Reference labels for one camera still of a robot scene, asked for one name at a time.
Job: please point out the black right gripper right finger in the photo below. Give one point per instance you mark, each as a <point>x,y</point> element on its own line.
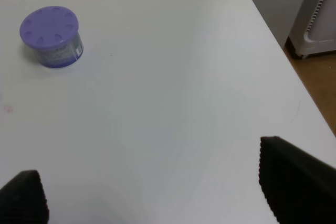
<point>298,187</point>

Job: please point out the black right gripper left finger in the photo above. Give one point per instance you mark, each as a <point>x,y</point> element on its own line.
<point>23,199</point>

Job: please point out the white appliance with vents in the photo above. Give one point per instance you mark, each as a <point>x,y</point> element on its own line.
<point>313,31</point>

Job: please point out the purple lidded air freshener can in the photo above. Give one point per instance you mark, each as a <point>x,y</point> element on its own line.
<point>52,33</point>

